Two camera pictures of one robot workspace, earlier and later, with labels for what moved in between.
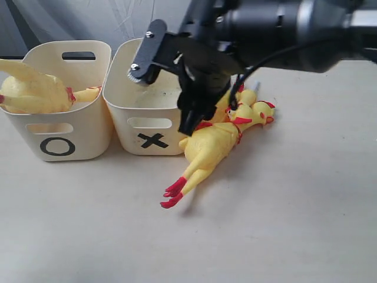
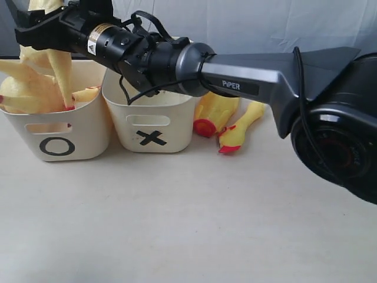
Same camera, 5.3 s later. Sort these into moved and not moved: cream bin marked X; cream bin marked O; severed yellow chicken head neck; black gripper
Moved: severed yellow chicken head neck; black gripper
Not moved: cream bin marked X; cream bin marked O
